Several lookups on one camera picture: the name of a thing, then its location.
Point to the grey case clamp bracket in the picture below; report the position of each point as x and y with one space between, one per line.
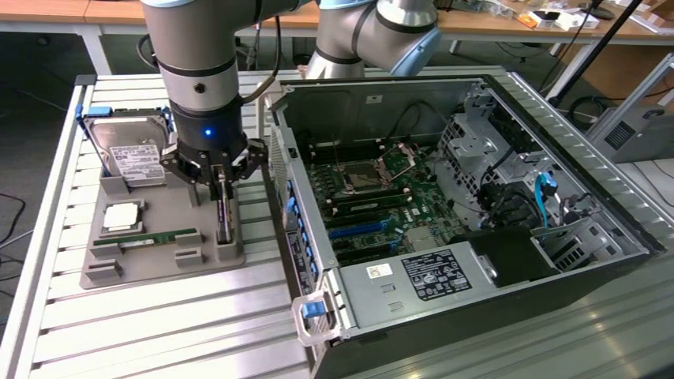
279 96
311 339

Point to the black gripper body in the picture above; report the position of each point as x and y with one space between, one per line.
211 130

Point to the thin locking lever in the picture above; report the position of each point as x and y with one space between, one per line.
336 152

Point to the grey parts rack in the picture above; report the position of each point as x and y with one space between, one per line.
168 221

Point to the metal socket cover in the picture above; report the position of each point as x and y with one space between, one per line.
395 160

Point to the grey power supply unit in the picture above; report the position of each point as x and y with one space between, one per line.
369 300

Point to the green motherboard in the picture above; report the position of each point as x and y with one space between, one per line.
421 201

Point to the green RAM stick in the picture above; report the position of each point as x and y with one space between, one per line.
158 237

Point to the black graphics card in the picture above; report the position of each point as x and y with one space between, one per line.
226 221

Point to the long wooden desk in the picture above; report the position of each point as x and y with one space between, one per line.
79 16

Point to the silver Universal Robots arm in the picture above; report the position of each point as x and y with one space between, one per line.
195 47

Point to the blue expansion slot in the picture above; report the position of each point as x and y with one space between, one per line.
358 230

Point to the grey computer tower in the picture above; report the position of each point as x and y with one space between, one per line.
647 138

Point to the black installed RAM stick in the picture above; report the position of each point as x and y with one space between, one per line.
369 205

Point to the silver chipset heatsink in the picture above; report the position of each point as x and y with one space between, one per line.
421 239

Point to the metal drive cage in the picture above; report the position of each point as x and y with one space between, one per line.
469 146

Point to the wooden desk with clutter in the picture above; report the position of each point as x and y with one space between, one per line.
490 27

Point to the black expansion slot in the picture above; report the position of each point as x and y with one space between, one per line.
369 256
363 245

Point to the hard disk in blue carrier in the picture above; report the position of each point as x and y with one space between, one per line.
131 150

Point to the black round object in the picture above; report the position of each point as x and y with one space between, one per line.
601 12

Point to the black plastic shroud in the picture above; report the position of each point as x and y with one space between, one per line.
505 256

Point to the open black PC case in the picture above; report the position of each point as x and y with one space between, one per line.
579 292

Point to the black tripod pole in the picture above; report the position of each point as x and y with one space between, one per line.
605 37

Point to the metal disk bay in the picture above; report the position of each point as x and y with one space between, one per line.
574 245

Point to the silver CPU chip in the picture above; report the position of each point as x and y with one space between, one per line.
120 217

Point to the black RAM slot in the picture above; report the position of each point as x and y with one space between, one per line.
347 147
347 156

